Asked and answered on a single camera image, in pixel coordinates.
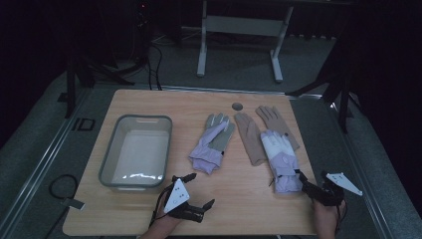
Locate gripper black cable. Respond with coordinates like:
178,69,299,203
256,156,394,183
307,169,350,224
148,180,177,228
334,198,348,235

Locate purple and white ski glove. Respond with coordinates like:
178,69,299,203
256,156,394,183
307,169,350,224
260,128,304,194

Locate grey plastic bin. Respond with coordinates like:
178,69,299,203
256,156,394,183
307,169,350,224
98,114,173,192

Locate white metal desk frame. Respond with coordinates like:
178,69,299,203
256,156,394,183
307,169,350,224
196,0,295,84

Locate black device with red light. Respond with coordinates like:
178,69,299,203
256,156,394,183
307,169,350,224
134,0,154,68

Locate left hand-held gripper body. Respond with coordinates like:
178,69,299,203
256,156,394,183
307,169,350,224
163,174,205,224

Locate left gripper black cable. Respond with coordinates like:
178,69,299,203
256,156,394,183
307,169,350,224
148,180,177,228

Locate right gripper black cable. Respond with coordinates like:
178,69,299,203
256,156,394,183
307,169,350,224
334,198,348,235

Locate plain beige glove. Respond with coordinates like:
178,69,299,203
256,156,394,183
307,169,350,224
234,112,269,167

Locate grey tape piece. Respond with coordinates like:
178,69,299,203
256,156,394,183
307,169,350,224
63,197,86,211

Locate person's right hand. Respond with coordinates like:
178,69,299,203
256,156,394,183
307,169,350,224
313,199,347,239

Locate person's left hand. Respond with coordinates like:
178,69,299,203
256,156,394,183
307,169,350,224
154,198,182,231

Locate black cable loop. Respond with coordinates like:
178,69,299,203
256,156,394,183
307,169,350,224
48,173,80,201

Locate purple glove with grey palm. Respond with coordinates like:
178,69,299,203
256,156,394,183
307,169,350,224
188,113,237,175

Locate black hanging cables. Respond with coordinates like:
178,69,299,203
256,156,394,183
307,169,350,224
145,41,164,92

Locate black tripod stand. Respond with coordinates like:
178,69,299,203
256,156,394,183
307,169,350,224
63,0,137,120
286,19,357,134

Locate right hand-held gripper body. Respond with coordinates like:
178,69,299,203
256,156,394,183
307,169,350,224
309,171,363,207

